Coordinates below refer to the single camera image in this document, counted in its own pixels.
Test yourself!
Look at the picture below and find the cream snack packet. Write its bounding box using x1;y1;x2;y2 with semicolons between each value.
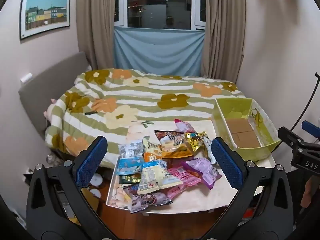
136;159;183;195

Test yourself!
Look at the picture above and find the light blue cloth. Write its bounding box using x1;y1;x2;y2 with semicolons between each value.
114;26;205;77

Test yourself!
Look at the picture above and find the dark green snack packet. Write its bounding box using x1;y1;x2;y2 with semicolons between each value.
119;173;142;186

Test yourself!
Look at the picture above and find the white grey printed snack packet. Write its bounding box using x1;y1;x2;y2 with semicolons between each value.
203;136;218;164

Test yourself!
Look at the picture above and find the window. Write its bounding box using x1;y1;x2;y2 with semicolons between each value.
114;0;207;30

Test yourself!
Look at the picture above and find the person's right hand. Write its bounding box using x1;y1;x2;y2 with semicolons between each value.
301;176;317;207

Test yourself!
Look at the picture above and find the pink white snack packet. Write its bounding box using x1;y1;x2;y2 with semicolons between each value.
174;119;198;133

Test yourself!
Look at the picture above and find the orange white snack packet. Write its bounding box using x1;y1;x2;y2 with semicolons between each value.
142;136;163;163

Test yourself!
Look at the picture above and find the purple cartoon snack packet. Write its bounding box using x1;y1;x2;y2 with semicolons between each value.
130;191;173;213

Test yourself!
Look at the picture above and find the floral print table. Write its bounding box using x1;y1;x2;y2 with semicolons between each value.
106;120;275;214

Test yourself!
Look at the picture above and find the framed houses picture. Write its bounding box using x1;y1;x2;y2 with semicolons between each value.
19;0;71;40

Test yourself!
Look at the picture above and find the beige curtain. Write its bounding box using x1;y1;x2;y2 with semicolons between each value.
76;0;129;70
201;0;247;83

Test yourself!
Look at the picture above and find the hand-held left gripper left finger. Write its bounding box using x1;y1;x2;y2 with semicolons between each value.
26;135;118;240

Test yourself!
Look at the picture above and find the green cardboard box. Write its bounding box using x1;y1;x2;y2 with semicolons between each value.
212;98;282;161

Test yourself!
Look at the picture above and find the dark brown snack packet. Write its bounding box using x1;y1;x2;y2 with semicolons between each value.
154;130;185;143

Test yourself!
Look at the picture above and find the gold snack packet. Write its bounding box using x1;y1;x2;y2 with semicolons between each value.
185;131;209;155

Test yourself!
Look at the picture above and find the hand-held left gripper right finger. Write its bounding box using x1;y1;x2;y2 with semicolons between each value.
200;137;294;240

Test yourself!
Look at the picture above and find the grey headboard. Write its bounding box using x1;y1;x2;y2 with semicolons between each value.
18;52;92;133

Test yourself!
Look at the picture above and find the floral striped blanket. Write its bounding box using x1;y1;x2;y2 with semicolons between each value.
45;68;247;167

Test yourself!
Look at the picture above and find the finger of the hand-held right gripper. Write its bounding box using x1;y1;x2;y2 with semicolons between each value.
278;126;307;153
301;120;320;143

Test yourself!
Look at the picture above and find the grey blue snack packet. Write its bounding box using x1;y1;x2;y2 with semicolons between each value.
118;140;144;159

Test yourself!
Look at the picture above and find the orange yellow snack packet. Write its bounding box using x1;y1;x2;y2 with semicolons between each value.
160;134;198;159

